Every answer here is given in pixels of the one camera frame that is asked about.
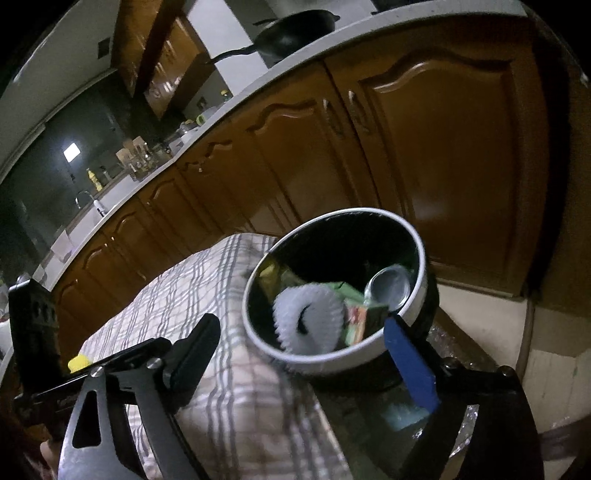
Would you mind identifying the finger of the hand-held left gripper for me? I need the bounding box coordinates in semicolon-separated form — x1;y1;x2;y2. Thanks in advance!
14;337;172;412

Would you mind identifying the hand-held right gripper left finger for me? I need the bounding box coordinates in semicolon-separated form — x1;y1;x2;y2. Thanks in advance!
58;314;221;480

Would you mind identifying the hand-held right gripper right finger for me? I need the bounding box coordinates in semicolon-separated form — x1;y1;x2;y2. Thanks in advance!
383;315;548;480

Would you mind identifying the green cardboard carton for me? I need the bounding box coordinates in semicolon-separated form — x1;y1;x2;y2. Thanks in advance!
323;281;389;344

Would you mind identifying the white rimmed black bin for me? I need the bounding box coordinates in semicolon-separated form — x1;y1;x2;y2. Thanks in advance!
242;208;437;377

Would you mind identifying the yellow wrapper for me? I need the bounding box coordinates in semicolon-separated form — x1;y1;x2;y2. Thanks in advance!
256;261;305;301

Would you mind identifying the plaid checked blanket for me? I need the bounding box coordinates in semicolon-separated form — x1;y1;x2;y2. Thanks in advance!
81;233;352;480

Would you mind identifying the metal sink faucet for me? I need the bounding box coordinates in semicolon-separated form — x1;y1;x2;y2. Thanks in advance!
75;190;109;217

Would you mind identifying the dark kitchen window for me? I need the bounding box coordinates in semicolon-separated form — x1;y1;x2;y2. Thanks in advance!
0;83;134;278

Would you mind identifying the brown wooden kitchen cabinet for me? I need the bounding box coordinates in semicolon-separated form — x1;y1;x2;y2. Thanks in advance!
46;14;555;361

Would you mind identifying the black wok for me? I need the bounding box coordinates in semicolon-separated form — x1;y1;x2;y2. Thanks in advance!
203;9;341;65

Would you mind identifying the white kitchen countertop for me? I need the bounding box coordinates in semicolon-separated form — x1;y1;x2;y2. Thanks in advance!
32;0;527;282

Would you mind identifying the metal cabinet handle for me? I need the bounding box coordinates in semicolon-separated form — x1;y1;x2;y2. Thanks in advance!
323;99;345;137
348;90;370;132

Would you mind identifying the brown wooden wall cabinet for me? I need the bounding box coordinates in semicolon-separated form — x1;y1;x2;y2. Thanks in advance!
111;0;218;121

